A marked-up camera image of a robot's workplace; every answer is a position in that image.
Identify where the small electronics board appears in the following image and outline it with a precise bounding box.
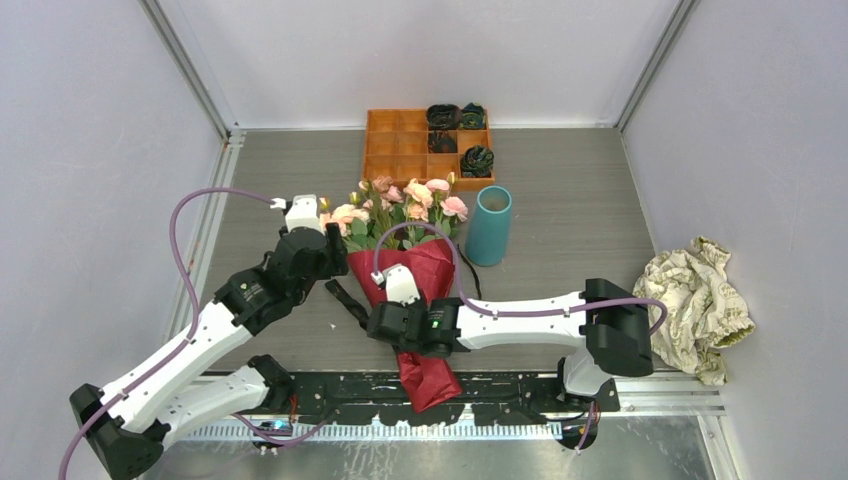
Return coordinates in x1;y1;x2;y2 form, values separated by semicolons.
257;420;293;438

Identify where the perforated metal rail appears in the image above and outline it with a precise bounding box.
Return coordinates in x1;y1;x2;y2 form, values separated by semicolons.
182;419;562;442

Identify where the dark teal rolled sock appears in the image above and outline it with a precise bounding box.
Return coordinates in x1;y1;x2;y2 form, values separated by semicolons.
460;102;487;130

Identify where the black rolled sock top left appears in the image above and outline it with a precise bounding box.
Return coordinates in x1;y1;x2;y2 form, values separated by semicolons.
425;104;463;131

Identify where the teal vase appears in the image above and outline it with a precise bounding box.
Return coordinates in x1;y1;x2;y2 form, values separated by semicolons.
465;185;513;267

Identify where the black printed ribbon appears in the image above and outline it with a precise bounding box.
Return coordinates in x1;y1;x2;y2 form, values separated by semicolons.
324;240;456;328

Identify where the purple cable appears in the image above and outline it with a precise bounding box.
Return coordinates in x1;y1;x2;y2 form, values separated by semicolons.
58;187;286;480
372;221;669;339

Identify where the pink flower bouquet red wrap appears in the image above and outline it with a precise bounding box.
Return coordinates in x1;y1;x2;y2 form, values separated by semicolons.
317;172;470;415

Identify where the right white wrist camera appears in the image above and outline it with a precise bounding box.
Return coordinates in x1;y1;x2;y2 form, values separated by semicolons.
371;264;423;305

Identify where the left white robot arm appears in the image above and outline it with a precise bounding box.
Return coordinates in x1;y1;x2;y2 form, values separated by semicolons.
69;222;348;479

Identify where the orange compartment tray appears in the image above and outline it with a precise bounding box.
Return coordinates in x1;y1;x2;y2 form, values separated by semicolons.
361;108;496;192

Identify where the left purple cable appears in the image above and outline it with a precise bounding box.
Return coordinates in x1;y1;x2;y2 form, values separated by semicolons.
58;187;286;480

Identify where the crumpled printed cloth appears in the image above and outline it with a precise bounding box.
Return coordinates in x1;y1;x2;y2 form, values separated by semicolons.
633;236;755;386

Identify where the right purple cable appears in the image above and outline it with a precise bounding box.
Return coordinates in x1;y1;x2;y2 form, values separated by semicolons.
372;221;669;339

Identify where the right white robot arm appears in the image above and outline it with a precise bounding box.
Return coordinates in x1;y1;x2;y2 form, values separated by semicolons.
364;278;654;411

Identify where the dark green rolled sock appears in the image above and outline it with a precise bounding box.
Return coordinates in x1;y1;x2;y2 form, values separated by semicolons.
459;145;495;178

